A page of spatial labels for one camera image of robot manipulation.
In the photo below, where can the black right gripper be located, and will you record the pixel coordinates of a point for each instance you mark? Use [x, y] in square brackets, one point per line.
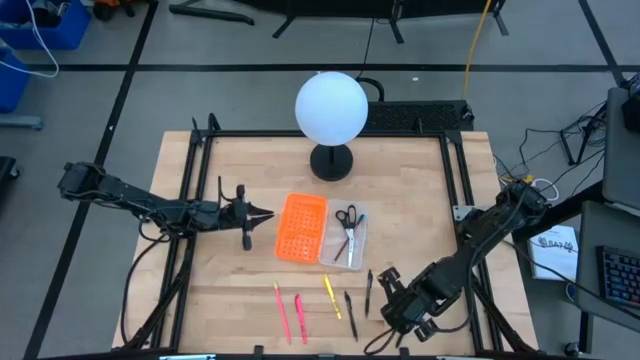
[412, 307]

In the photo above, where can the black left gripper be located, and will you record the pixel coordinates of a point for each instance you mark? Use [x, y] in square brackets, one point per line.
[232, 215]

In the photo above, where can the orange plastic basket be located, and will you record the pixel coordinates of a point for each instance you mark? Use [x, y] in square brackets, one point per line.
[300, 227]

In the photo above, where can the black ballpoint pen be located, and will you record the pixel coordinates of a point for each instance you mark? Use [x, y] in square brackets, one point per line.
[368, 292]
[350, 315]

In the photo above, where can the clear plastic supply box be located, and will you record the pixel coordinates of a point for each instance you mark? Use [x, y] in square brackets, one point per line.
[360, 250]

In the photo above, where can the pink pencil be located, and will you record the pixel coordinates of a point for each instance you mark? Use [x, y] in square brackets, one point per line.
[282, 314]

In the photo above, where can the pink highlighter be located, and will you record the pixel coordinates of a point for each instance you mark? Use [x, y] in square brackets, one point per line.
[300, 317]

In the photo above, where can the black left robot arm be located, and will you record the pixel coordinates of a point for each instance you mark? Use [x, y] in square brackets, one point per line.
[130, 200]

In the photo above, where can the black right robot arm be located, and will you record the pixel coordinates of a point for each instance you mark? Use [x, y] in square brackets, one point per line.
[480, 235]

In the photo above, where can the yellow highlighter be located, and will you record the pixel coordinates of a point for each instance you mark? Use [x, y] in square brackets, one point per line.
[332, 296]

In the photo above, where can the white globe lamp black base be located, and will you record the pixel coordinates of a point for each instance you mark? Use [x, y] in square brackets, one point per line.
[331, 107]

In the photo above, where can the white printed paper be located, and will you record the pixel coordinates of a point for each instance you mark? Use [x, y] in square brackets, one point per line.
[555, 255]

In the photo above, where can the black perforated computer case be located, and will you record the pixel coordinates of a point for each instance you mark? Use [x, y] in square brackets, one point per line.
[420, 116]

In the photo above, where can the dark grey desk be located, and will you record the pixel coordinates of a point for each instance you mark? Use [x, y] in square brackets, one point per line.
[600, 230]

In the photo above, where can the black keyboard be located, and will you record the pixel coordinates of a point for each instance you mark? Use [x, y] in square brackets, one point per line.
[622, 275]

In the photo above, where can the orange and black object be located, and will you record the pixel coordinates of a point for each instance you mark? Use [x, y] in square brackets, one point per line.
[112, 7]

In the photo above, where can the light grey desk top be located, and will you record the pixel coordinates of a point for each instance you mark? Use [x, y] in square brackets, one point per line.
[620, 160]

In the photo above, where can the grey floor plate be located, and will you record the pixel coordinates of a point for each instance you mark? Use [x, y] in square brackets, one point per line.
[20, 122]

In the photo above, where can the large blue plastic bin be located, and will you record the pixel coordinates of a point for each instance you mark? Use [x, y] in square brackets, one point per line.
[60, 32]

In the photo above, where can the small blue plastic bin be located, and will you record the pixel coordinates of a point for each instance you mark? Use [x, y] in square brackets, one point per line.
[10, 80]

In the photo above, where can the black aluminium table frame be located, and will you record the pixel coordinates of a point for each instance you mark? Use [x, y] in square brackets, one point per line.
[325, 133]

